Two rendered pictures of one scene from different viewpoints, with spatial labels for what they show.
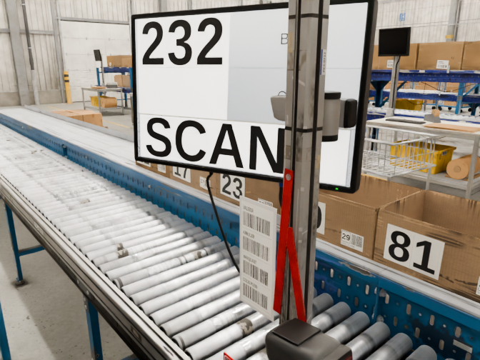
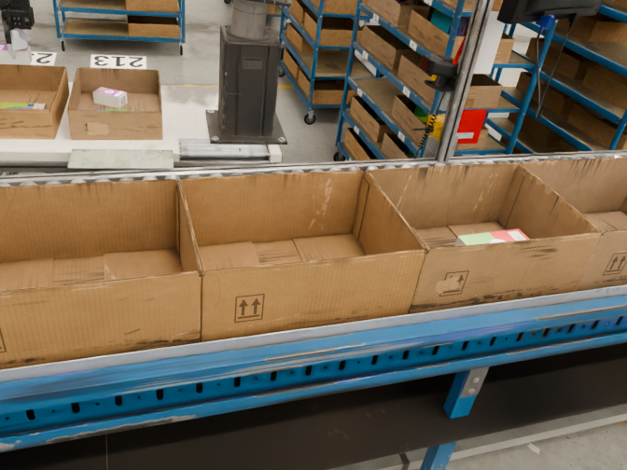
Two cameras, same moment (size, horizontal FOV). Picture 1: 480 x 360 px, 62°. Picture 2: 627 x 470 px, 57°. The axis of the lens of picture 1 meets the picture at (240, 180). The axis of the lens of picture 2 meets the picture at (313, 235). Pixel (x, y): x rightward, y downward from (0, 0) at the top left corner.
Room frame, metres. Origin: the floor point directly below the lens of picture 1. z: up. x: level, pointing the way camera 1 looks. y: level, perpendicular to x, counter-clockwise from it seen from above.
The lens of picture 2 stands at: (0.75, -1.98, 1.61)
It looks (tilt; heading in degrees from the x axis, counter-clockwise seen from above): 34 degrees down; 108
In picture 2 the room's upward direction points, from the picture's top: 8 degrees clockwise
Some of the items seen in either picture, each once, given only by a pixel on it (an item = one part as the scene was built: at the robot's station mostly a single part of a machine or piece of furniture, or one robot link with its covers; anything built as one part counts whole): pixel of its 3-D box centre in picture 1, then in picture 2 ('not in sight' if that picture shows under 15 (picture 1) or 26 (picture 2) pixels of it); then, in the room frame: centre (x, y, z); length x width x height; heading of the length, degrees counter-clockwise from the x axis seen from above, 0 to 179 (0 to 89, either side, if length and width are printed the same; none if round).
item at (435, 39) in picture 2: not in sight; (458, 34); (0.41, 0.65, 0.99); 0.40 x 0.30 x 0.10; 127
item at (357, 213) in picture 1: (347, 207); not in sight; (1.33, -0.38, 0.96); 0.39 x 0.29 x 0.17; 40
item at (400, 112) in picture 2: not in sight; (438, 121); (0.42, 0.64, 0.59); 0.40 x 0.30 x 0.10; 128
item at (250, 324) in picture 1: (258, 321); not in sight; (1.01, -0.05, 0.72); 0.52 x 0.05 x 0.05; 130
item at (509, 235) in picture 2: not in sight; (498, 259); (0.81, -0.88, 0.92); 0.16 x 0.11 x 0.07; 43
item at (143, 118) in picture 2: not in sight; (118, 102); (-0.51, -0.47, 0.80); 0.38 x 0.28 x 0.10; 127
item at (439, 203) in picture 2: not in sight; (468, 233); (0.73, -0.89, 0.96); 0.39 x 0.29 x 0.17; 40
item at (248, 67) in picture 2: not in sight; (247, 82); (-0.11, -0.29, 0.91); 0.26 x 0.26 x 0.33; 35
